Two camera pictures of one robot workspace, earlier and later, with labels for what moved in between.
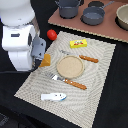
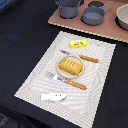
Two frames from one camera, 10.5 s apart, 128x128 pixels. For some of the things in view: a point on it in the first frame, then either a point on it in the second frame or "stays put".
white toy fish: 54,96 stays put
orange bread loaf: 46,60 to 70,66
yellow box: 78,43 stays put
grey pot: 68,9 stays put
